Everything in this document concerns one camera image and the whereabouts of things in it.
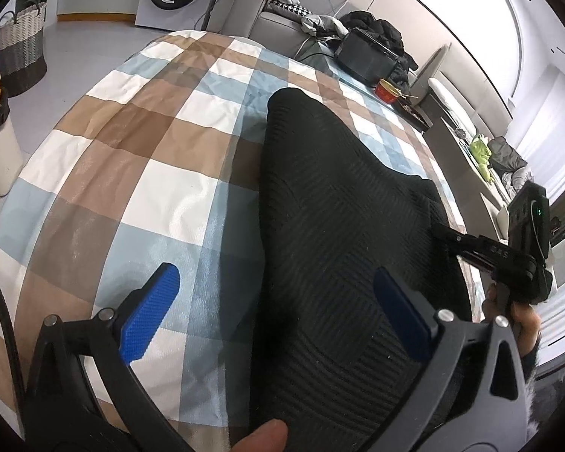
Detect woven laundry basket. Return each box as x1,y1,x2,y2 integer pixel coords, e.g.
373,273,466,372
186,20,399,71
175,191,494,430
0,1,48,97

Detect red bowl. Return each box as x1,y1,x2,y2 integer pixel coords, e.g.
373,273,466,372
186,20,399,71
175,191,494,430
374,79,408,103

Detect houndstooth cushion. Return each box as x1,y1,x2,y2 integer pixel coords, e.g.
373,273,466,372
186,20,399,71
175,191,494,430
268,0,307,18

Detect checked blanket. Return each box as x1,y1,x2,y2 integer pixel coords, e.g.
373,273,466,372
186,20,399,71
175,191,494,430
0,29,481,452

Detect white curtain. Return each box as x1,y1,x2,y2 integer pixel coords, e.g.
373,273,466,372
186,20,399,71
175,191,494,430
511,63,565,293

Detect padded beige headboard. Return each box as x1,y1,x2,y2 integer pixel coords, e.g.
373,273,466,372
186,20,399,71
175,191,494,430
412,42,516,161

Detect black knit shirt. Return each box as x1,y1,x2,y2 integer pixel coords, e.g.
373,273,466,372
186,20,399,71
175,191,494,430
249,87,474,452

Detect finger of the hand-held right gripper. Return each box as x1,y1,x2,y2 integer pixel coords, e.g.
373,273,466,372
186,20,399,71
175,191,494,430
432,223,509,271

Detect person's left hand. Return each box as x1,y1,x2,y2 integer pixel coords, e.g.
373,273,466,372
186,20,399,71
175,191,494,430
231,418,289,452

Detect white pillow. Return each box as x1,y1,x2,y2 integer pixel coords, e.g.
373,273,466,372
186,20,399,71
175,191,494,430
428,78,476,137

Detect white trash bin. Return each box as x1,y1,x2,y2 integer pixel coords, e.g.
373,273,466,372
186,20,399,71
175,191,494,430
0,89,24,197

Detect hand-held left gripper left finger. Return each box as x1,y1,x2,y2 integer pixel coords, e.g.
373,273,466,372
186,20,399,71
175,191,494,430
23,263,189,452

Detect person's right hand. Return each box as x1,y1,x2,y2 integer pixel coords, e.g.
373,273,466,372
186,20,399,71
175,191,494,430
483,285,542,359

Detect grey crumpled cloth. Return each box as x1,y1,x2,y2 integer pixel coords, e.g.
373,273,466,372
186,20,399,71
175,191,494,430
301,13,349,38

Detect grey sofa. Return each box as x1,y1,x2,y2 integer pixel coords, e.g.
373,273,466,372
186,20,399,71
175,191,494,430
207,0,434,86

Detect glass side table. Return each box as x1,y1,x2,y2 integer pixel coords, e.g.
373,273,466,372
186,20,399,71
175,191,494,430
294,38,429,128

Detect black food tray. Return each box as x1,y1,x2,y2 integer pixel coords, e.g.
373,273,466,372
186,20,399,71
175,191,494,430
395,96,434,133

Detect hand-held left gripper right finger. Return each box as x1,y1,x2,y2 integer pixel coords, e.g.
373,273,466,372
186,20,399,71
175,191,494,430
372,266,535,452

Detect black braided cable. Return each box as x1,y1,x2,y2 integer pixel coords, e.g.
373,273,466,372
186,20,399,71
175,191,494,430
0,254,26,401

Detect green cloth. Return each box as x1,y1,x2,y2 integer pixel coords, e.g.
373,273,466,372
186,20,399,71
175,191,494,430
468,134,495,182

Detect grey jacket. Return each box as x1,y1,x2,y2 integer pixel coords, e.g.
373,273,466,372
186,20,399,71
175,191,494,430
487,136,533,199

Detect black bag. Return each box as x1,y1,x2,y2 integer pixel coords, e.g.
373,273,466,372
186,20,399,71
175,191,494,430
339,10,420,97

